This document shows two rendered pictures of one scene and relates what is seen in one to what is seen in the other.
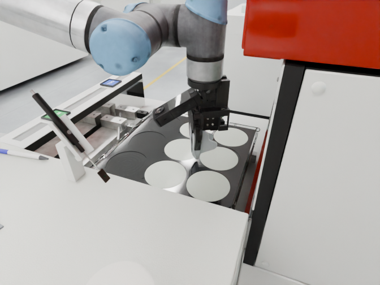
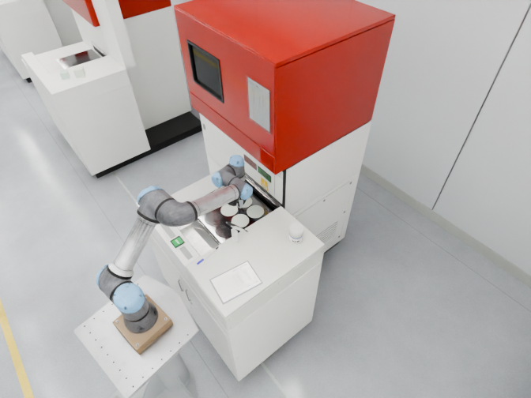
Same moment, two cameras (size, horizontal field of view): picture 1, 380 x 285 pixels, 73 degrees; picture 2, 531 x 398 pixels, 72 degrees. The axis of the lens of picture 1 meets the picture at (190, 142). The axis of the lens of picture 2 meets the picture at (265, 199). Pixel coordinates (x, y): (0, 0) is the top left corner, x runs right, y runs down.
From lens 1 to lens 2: 1.67 m
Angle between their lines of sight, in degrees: 45
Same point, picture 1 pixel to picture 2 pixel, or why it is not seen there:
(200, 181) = (251, 212)
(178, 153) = (231, 212)
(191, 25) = (239, 170)
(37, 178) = (228, 251)
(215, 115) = not seen: hidden behind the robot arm
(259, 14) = (277, 167)
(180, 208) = (269, 219)
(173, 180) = (245, 219)
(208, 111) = not seen: hidden behind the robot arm
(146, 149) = (219, 221)
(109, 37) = (248, 191)
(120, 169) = (227, 233)
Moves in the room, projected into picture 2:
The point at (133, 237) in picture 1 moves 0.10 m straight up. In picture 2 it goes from (272, 232) to (272, 219)
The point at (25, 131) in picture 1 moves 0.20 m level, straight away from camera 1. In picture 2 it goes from (183, 255) to (143, 260)
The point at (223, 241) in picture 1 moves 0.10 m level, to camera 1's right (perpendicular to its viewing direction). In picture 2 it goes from (285, 215) to (293, 203)
